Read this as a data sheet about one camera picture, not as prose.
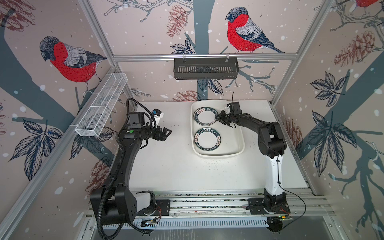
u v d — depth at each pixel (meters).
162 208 0.74
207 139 0.98
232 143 0.97
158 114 0.70
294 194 0.66
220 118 0.95
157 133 0.70
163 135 0.71
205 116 1.09
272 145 0.59
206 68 1.04
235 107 0.85
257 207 0.73
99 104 0.79
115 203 0.38
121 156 0.47
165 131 0.71
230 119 0.86
